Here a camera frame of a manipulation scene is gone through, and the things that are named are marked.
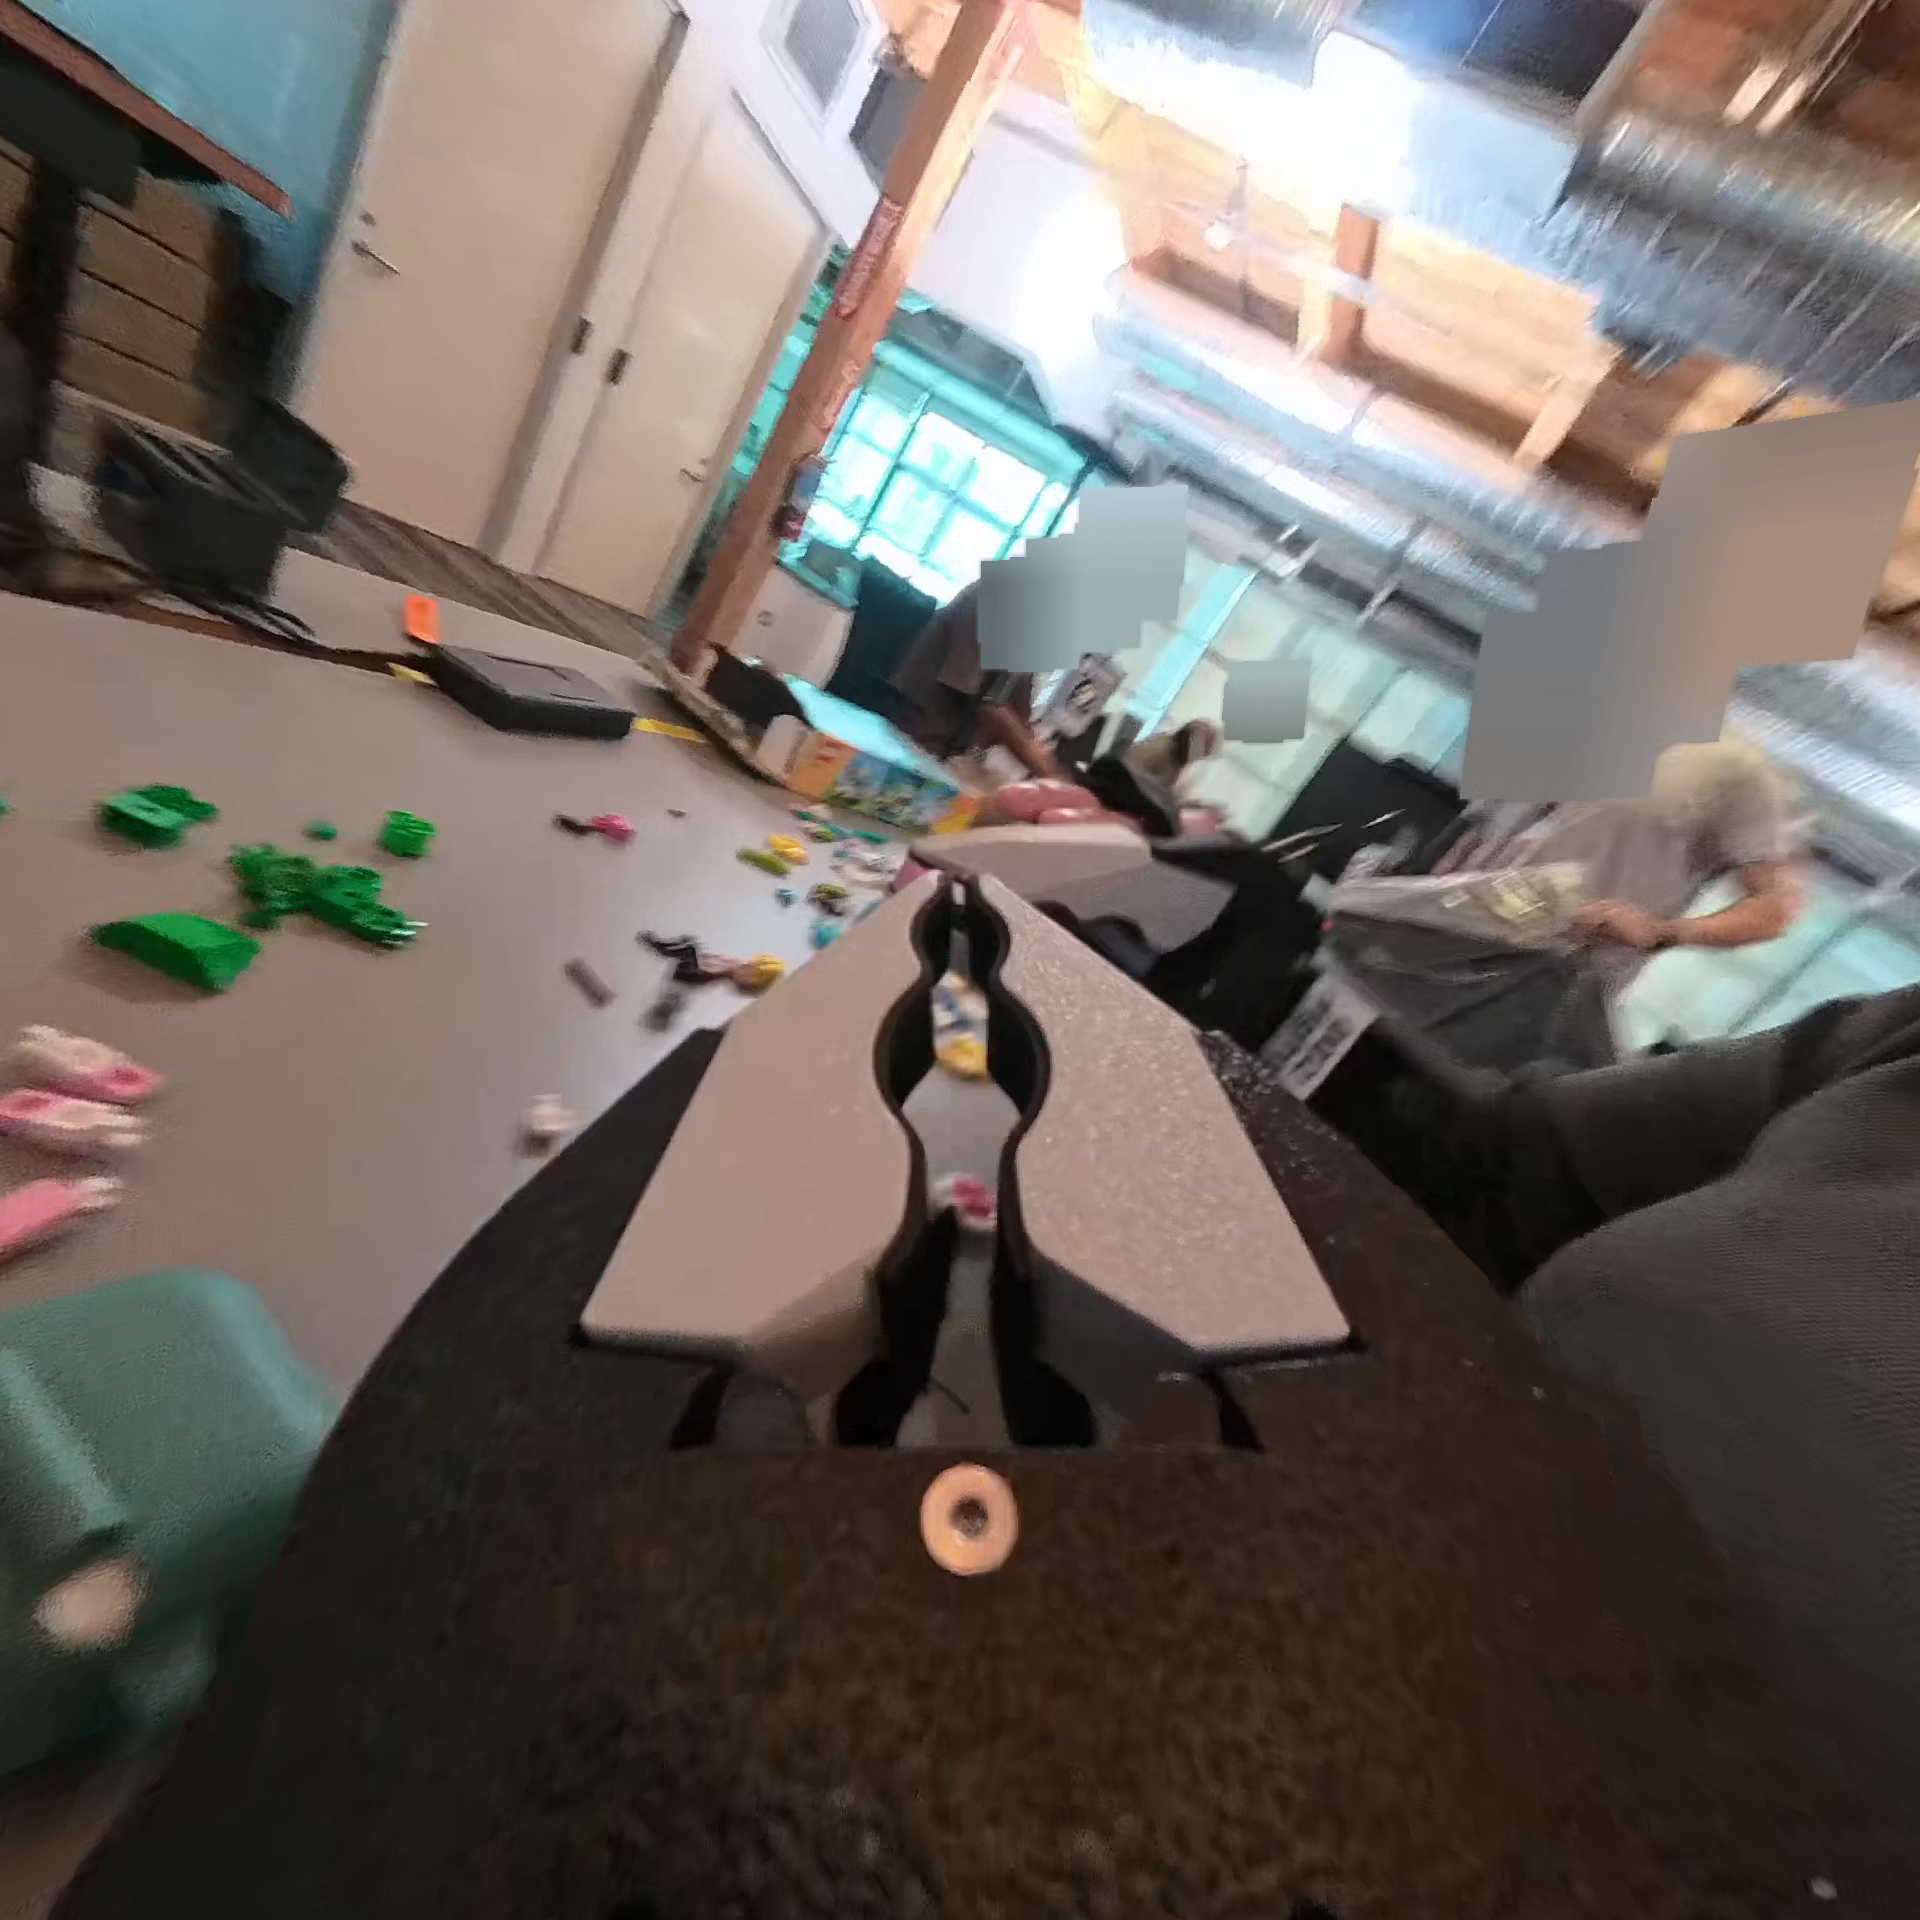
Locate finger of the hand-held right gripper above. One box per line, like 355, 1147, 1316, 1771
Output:
1035, 863, 1235, 961
908, 823, 1158, 902

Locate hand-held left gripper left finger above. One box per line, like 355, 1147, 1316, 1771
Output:
584, 870, 963, 1445

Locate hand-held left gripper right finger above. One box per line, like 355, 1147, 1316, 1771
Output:
971, 872, 1353, 1445

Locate pile of colourful toy bricks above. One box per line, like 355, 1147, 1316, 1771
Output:
736, 809, 993, 1081

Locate pink brick with white clip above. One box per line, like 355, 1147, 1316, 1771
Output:
0, 1175, 126, 1263
0, 1090, 146, 1155
0, 1024, 166, 1106

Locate person's right forearm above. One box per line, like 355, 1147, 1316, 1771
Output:
1351, 982, 1920, 1291

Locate grey desk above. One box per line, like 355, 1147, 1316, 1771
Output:
0, 555, 932, 1920

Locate grey plastic bag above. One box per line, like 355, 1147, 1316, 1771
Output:
1328, 862, 1630, 1069

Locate yellow cardboard toy box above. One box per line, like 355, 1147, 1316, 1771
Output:
651, 645, 985, 838

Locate black office chair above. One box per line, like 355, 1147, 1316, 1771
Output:
825, 561, 940, 722

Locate teal framed window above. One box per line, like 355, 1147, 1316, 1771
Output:
779, 299, 1097, 601

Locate black flat case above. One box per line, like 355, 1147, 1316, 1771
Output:
433, 645, 640, 741

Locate wooden pillar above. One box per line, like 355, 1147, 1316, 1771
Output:
667, 0, 1030, 675

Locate white door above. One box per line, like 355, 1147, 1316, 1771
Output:
294, 0, 694, 558
534, 89, 835, 616

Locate group of green toy bricks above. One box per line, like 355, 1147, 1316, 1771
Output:
89, 784, 442, 994

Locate person's torso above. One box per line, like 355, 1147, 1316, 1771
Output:
1523, 1079, 1920, 1920

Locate black battery charger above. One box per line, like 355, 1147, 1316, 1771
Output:
89, 398, 355, 601

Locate stacked cardboard boxes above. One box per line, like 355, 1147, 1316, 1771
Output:
60, 151, 288, 435

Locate black cable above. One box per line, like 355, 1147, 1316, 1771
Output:
152, 587, 400, 664

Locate black wall speaker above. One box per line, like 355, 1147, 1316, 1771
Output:
849, 59, 932, 182

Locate silver ceiling duct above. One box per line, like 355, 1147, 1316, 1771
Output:
1079, 0, 1920, 528

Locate wall air vent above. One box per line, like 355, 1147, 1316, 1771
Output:
779, 0, 873, 107

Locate glass wall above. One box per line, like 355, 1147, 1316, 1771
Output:
30, 0, 408, 264

